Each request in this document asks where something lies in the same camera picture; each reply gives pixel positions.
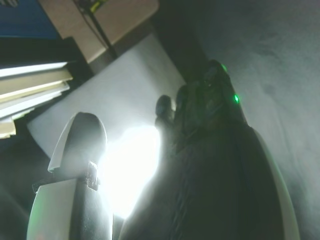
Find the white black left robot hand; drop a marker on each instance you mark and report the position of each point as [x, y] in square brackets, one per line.
[212, 187]

